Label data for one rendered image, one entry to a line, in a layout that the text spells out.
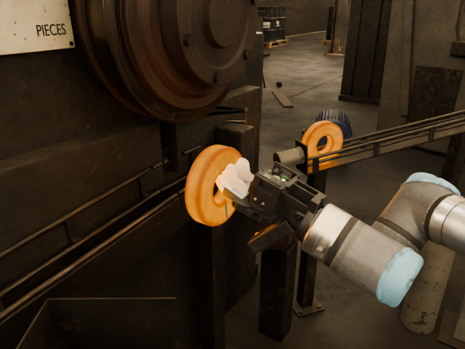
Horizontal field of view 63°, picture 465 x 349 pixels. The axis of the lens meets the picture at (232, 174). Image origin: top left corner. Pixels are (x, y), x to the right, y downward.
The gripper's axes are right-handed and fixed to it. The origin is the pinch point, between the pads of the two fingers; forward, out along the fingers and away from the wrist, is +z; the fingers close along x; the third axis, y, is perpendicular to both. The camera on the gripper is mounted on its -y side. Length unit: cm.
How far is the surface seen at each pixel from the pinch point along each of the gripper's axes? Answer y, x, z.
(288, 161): -20, -53, 6
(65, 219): -18.1, 16.0, 23.2
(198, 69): 14.0, -8.3, 15.2
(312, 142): -13, -61, 3
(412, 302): -59, -76, -51
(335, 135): -11, -69, -1
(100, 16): 21.0, 6.7, 26.9
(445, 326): -67, -85, -66
